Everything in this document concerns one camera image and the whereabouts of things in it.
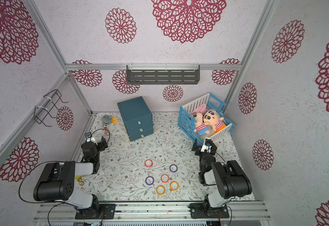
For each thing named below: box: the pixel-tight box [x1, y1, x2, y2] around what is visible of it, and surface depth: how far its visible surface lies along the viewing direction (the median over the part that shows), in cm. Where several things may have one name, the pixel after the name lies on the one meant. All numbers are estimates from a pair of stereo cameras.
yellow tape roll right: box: [169, 180, 180, 192], surface depth 84 cm
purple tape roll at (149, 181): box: [145, 176, 155, 186], surface depth 87 cm
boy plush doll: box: [202, 109, 226, 133], surface depth 100 cm
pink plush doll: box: [189, 104, 210, 137], surface depth 99 cm
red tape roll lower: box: [160, 174, 170, 184], surface depth 87 cm
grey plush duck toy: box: [101, 114, 119, 125], surface depth 112 cm
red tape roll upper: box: [144, 159, 154, 169], surface depth 94 cm
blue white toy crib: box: [177, 92, 236, 146], surface depth 101 cm
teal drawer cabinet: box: [116, 96, 154, 142], surface depth 97 cm
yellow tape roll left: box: [156, 185, 166, 196], surface depth 83 cm
